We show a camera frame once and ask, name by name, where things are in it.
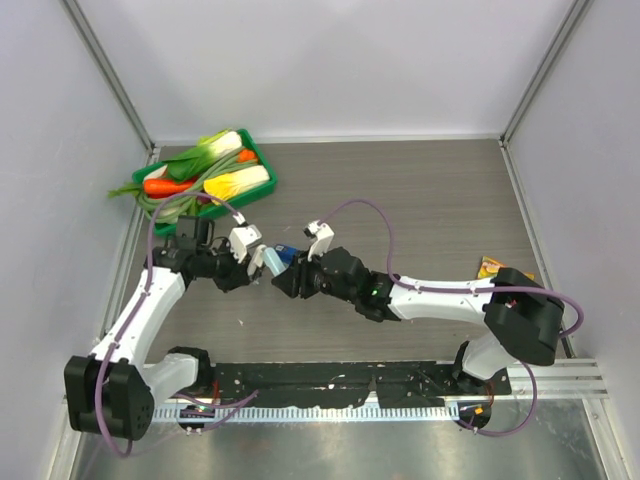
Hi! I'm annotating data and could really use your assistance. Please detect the light blue white stapler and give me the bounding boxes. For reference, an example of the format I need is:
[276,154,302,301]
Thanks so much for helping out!
[250,244,286,279]

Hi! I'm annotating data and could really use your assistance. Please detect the purple cable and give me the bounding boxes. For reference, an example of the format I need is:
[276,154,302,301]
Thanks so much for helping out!
[319,198,585,436]
[93,191,261,458]

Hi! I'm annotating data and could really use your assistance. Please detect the white slotted cable duct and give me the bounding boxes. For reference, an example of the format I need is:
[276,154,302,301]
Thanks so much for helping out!
[152,402,459,424]

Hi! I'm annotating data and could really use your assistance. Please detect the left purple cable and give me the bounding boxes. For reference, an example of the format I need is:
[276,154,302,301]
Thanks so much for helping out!
[93,191,261,458]

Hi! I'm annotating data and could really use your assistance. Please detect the blue black stapler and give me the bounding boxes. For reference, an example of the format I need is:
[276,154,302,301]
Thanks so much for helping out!
[274,244,298,266]

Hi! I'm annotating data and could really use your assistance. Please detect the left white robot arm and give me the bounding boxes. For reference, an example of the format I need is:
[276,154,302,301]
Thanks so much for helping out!
[64,216,262,441]

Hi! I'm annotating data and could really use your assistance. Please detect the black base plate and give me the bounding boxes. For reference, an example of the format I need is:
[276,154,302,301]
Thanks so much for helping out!
[212,361,512,409]

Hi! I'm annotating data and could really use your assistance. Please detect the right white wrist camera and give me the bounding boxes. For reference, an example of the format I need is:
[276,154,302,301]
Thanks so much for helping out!
[304,220,334,262]

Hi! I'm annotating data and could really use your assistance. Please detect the yellow white napa cabbage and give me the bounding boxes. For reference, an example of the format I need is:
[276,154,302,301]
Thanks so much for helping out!
[203,165,270,201]

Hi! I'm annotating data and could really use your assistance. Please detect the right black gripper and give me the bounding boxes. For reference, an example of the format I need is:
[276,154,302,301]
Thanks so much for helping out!
[273,246,358,306]

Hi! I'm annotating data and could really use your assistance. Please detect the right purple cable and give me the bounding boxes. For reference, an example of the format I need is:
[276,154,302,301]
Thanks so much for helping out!
[319,198,585,436]

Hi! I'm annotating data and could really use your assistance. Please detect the orange candy bag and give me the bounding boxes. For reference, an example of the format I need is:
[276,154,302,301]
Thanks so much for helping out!
[476,256,507,279]

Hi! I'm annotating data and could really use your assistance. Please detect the green long beans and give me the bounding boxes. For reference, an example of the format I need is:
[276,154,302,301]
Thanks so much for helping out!
[134,156,255,224]

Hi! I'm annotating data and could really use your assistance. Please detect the small orange carrot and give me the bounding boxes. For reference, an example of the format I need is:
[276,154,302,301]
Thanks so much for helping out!
[237,149,257,163]

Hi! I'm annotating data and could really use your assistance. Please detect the green plastic tray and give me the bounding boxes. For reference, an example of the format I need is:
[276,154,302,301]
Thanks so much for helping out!
[109,129,278,237]

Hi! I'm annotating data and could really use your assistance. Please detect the large orange carrot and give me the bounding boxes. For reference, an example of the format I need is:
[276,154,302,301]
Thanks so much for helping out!
[143,178,195,198]

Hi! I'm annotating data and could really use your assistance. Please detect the white green bok choy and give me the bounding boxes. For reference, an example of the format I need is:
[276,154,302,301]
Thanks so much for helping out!
[165,130,243,182]

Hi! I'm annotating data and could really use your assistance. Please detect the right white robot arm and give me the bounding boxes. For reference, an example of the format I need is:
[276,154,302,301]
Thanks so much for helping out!
[271,247,564,395]

